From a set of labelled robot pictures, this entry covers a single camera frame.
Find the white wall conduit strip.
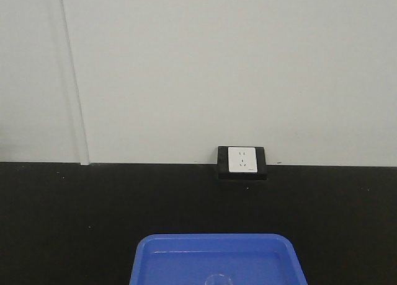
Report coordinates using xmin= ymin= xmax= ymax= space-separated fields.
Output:
xmin=59 ymin=0 xmax=90 ymax=165

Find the white wall power socket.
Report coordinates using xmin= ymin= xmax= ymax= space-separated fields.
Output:
xmin=228 ymin=147 xmax=257 ymax=173

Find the blue plastic tray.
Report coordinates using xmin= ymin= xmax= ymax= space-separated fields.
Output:
xmin=130 ymin=234 xmax=307 ymax=284

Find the clear glass beaker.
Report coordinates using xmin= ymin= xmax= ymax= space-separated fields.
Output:
xmin=205 ymin=274 xmax=233 ymax=285

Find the black socket mounting box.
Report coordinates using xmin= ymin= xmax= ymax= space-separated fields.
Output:
xmin=217 ymin=146 xmax=267 ymax=182

